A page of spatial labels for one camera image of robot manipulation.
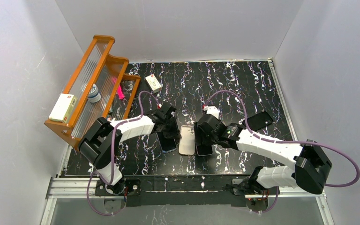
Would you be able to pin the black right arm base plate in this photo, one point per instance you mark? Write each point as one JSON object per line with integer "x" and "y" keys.
{"x": 259, "y": 199}

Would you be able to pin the orange wooden shelf rack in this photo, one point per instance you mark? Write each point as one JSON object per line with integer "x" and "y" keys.
{"x": 100, "y": 85}

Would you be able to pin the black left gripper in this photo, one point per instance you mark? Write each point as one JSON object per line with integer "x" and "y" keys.
{"x": 170, "y": 129}

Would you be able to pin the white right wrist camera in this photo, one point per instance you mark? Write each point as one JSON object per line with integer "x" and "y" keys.
{"x": 211, "y": 110}

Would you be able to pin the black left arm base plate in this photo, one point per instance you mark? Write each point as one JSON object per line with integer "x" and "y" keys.
{"x": 118, "y": 196}

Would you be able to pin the black phone case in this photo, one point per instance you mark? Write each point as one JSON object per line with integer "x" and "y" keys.
{"x": 259, "y": 121}

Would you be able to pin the pink marker pen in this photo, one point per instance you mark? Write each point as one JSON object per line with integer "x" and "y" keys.
{"x": 120, "y": 93}

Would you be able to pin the dark smartphone with light rim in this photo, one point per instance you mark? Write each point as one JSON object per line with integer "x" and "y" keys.
{"x": 203, "y": 150}

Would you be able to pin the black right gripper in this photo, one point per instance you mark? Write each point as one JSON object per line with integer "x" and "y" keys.
{"x": 202, "y": 133}

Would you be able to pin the white and blue tape roll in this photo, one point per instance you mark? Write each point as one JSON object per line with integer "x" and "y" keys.
{"x": 94, "y": 95}

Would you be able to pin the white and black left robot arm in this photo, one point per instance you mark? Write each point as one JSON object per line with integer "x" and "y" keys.
{"x": 99, "y": 143}

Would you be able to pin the blue smartphone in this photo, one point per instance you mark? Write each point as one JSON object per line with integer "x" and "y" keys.
{"x": 167, "y": 145}

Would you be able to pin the white and green box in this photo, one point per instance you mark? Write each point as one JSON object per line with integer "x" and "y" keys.
{"x": 63, "y": 108}

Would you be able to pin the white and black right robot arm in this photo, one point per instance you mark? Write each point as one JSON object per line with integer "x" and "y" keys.
{"x": 303, "y": 165}

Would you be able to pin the small white carton box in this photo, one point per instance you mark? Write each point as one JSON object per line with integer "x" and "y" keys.
{"x": 153, "y": 83}

